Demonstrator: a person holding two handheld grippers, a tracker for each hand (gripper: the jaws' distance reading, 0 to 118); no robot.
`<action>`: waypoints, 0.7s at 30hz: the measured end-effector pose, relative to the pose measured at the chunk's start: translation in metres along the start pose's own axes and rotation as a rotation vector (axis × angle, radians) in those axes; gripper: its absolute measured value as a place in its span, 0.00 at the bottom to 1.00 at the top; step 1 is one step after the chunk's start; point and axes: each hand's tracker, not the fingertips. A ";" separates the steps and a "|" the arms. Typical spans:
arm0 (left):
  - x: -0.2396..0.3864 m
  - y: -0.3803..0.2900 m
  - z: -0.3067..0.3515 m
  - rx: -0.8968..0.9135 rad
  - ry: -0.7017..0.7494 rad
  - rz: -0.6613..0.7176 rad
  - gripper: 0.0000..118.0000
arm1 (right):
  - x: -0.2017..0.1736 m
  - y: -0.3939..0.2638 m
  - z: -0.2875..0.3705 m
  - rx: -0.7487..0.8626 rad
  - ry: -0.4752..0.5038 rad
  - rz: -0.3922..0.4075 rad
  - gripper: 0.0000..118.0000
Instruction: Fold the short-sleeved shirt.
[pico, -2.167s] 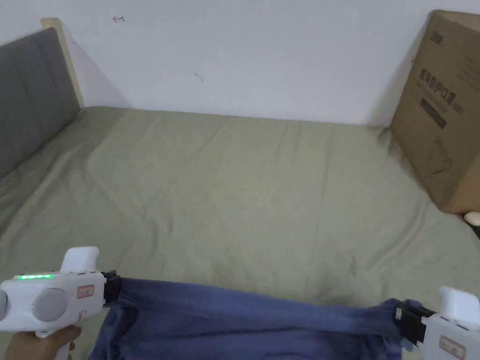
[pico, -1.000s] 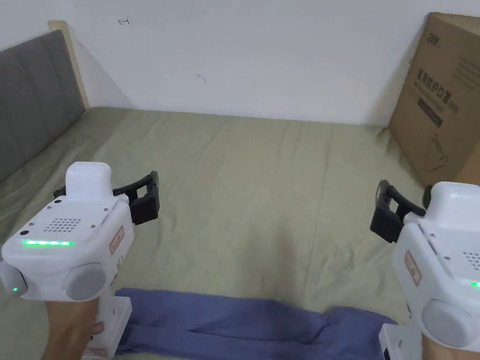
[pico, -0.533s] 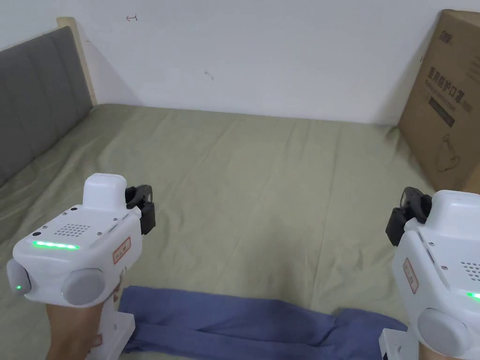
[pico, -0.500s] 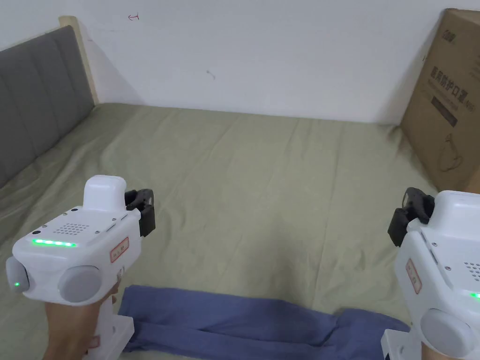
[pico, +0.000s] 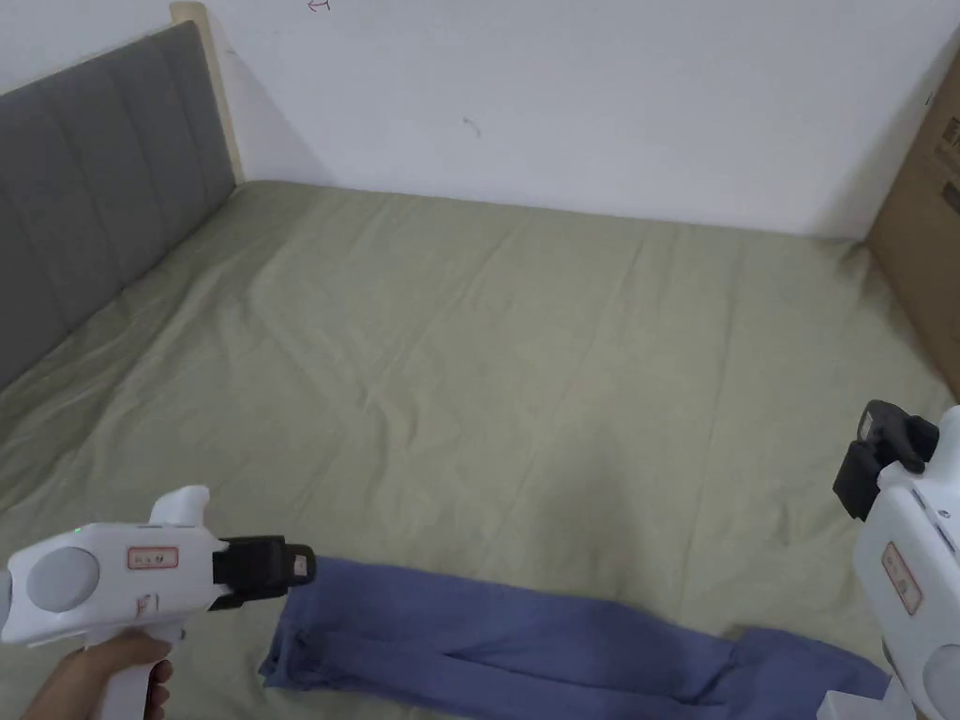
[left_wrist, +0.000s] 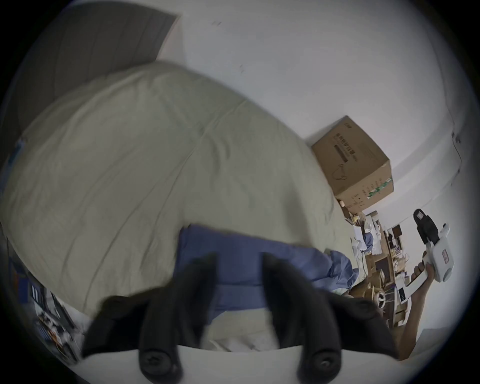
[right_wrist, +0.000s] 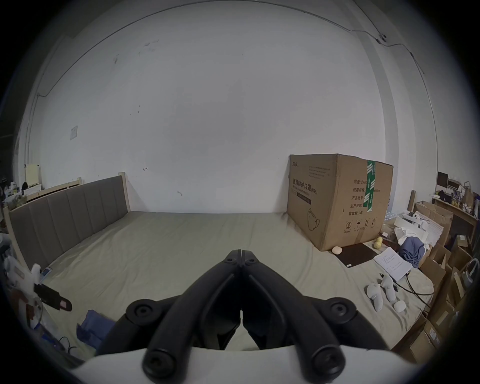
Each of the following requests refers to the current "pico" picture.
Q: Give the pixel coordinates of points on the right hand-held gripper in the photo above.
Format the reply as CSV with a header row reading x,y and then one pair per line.
x,y
911,540

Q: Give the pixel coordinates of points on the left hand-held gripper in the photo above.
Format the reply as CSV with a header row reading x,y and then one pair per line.
x,y
112,577

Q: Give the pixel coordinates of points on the person's left hand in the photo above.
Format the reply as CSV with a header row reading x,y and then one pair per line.
x,y
82,679

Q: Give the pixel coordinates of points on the brown cardboard carton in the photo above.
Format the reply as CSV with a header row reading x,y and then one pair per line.
x,y
926,225

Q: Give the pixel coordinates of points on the blue garment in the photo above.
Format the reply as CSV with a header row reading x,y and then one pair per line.
x,y
525,637

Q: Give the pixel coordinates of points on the bed with pale green sheet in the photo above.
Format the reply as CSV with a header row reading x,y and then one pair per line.
x,y
487,360

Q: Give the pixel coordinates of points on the grey padded headboard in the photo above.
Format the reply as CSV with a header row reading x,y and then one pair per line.
x,y
90,195

